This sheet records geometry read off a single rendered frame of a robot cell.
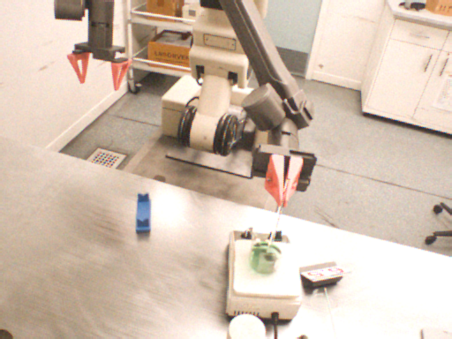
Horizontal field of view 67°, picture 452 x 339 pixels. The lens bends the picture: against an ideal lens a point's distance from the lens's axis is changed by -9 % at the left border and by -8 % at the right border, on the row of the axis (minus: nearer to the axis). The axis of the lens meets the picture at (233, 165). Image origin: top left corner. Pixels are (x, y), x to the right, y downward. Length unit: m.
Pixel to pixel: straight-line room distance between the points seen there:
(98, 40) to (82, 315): 0.57
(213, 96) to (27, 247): 0.87
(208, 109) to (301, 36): 2.22
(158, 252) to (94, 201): 0.22
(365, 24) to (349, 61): 0.37
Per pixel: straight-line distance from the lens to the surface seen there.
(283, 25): 3.51
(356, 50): 3.55
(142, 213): 0.86
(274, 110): 0.63
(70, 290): 0.76
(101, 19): 0.87
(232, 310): 0.68
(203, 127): 1.39
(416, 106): 3.16
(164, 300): 0.72
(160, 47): 2.84
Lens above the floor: 1.37
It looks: 38 degrees down
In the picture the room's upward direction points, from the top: 8 degrees clockwise
